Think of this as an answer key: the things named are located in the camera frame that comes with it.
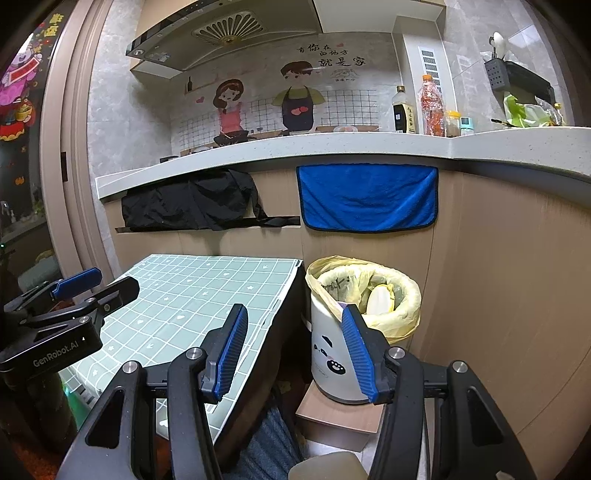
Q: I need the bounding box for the white panda trash bin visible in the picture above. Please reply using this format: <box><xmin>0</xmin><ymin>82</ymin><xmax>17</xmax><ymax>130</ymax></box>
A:
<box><xmin>311</xmin><ymin>293</ymin><xmax>369</xmax><ymax>405</ymax></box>

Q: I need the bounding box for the yellow trash bag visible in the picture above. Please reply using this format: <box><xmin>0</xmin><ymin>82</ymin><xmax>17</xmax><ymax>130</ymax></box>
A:
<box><xmin>305</xmin><ymin>255</ymin><xmax>422</xmax><ymax>344</ymax></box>

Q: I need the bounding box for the white kitchen counter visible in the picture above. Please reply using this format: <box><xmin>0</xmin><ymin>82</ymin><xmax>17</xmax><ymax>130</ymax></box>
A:
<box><xmin>95</xmin><ymin>127</ymin><xmax>590</xmax><ymax>201</ymax></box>

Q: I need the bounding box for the green checked tablecloth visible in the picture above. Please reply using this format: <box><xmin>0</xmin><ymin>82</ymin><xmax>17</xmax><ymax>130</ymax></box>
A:
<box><xmin>60</xmin><ymin>254</ymin><xmax>301</xmax><ymax>437</ymax></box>

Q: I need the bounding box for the black cloth on cabinet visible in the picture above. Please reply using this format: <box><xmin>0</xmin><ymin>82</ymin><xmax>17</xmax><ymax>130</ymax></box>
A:
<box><xmin>120</xmin><ymin>169</ymin><xmax>301</xmax><ymax>232</ymax></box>

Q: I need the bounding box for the range hood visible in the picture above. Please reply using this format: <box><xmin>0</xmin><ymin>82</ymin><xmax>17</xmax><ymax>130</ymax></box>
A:
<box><xmin>126</xmin><ymin>1</ymin><xmax>322</xmax><ymax>77</ymax></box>

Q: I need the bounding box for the blue towel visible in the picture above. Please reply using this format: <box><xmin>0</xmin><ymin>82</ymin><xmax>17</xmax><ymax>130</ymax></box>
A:
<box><xmin>297</xmin><ymin>163</ymin><xmax>439</xmax><ymax>234</ymax></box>

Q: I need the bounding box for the small jar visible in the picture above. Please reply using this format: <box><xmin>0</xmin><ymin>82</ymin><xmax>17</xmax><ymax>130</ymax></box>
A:
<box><xmin>445</xmin><ymin>110</ymin><xmax>462</xmax><ymax>138</ymax></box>

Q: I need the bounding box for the soy sauce bottle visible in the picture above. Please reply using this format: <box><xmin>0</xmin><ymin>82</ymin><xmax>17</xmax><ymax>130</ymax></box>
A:
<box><xmin>392</xmin><ymin>85</ymin><xmax>416</xmax><ymax>134</ymax></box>

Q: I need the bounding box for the orange drink bottle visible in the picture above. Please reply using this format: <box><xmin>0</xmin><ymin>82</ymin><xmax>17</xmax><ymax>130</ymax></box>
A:
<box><xmin>420</xmin><ymin>74</ymin><xmax>445</xmax><ymax>137</ymax></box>

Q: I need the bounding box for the black utensil rack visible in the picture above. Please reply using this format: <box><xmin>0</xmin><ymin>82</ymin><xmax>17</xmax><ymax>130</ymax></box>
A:
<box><xmin>484</xmin><ymin>58</ymin><xmax>556</xmax><ymax>104</ymax></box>

